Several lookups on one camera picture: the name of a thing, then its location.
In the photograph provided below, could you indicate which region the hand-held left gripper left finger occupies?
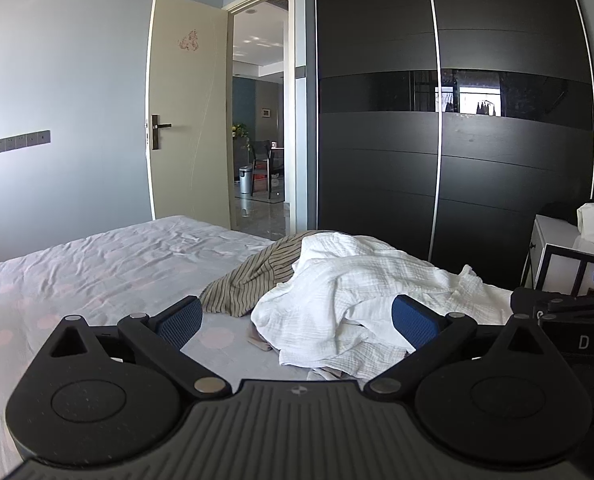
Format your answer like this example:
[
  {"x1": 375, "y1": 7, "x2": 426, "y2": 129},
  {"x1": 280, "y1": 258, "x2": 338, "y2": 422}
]
[{"x1": 47, "y1": 296, "x2": 230, "y2": 401}]

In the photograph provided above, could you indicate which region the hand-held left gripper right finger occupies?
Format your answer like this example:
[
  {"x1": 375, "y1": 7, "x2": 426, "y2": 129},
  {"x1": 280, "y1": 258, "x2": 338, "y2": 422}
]
[{"x1": 364, "y1": 294, "x2": 545, "y2": 401}]

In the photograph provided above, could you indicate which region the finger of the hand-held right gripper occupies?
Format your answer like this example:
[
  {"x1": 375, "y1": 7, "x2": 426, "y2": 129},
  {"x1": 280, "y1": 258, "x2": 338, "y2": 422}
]
[{"x1": 510, "y1": 287, "x2": 594, "y2": 322}]

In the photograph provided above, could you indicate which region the white crinkled garment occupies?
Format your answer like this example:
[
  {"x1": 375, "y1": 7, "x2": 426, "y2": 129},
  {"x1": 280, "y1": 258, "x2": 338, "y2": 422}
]
[{"x1": 251, "y1": 232, "x2": 515, "y2": 368}]

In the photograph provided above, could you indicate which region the white nightstand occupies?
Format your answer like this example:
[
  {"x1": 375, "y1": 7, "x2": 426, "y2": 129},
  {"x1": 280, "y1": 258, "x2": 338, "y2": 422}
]
[{"x1": 521, "y1": 214, "x2": 594, "y2": 297}]

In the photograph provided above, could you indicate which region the striped garment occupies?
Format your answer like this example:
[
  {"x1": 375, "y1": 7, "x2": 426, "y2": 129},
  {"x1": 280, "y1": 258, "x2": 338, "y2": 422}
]
[{"x1": 199, "y1": 232, "x2": 309, "y2": 317}]

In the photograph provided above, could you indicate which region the black item on nightstand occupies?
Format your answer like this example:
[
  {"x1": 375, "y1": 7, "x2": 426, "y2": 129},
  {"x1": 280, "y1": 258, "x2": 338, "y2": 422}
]
[{"x1": 540, "y1": 192, "x2": 594, "y2": 226}]

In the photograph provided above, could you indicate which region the bed with dotted white sheet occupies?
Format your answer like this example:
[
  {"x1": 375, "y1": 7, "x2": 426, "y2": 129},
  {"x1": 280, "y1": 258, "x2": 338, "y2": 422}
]
[{"x1": 0, "y1": 215, "x2": 523, "y2": 461}]

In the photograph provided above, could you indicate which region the black sliding wardrobe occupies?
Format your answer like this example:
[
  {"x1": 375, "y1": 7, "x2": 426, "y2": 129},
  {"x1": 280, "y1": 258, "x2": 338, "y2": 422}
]
[{"x1": 313, "y1": 0, "x2": 594, "y2": 291}]

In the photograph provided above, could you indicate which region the dark chair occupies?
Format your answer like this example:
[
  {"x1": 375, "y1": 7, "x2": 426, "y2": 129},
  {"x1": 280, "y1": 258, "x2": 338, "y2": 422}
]
[{"x1": 249, "y1": 140, "x2": 284, "y2": 200}]

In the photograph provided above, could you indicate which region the cream door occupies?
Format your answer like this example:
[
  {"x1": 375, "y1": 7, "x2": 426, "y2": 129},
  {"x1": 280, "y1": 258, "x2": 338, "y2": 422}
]
[{"x1": 144, "y1": 0, "x2": 233, "y2": 232}]

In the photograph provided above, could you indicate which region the metal door handle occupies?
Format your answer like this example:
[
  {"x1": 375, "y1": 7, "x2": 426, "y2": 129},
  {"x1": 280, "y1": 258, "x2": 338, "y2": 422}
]
[{"x1": 148, "y1": 115, "x2": 173, "y2": 151}]

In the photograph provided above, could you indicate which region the grey wall switch panel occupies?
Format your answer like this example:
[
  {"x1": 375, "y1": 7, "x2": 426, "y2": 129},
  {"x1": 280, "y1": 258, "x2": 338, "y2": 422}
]
[{"x1": 0, "y1": 130, "x2": 52, "y2": 154}]

